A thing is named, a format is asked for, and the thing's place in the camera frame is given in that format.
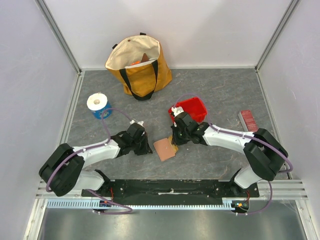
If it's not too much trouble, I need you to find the yellow credit card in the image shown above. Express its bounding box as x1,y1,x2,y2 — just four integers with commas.
168,135,178,153

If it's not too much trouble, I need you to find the tan leather card holder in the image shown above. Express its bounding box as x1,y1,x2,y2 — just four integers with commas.
153,137,176,162

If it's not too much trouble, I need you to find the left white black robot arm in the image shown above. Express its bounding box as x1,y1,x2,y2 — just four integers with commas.
39,120,152,197

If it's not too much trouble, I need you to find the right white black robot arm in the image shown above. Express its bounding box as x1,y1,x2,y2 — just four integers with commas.
171,121,288,197

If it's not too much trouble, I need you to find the red plastic bin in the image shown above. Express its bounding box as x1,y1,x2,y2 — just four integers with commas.
176,97,208,123

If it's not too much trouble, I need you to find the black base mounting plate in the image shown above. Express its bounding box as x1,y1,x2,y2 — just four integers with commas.
97,179,260,206

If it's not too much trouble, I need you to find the red rectangular box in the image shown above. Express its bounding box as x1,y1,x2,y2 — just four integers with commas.
238,110,259,132

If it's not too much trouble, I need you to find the orange item inside bag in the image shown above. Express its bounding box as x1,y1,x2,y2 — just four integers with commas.
130,60,141,66

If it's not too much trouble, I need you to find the yellow canvas tote bag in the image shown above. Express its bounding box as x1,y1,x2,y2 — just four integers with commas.
105,32,173,101

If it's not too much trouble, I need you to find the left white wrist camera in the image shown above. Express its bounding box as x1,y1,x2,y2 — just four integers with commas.
130,120,144,127

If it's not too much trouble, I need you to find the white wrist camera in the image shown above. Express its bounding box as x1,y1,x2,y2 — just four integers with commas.
171,106,184,118
130,120,144,127

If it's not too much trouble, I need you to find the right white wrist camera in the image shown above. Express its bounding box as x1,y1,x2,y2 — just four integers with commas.
171,106,184,118

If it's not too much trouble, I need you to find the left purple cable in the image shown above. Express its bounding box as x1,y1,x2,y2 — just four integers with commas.
44,107,137,215

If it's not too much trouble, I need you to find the purple cable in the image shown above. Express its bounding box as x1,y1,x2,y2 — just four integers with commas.
173,93,294,216
44,107,137,215

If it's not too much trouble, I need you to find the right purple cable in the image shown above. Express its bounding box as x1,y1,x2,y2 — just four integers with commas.
173,93,294,216

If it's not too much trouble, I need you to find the slotted cable duct rail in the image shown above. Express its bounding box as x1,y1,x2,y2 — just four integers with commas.
46,198,237,210

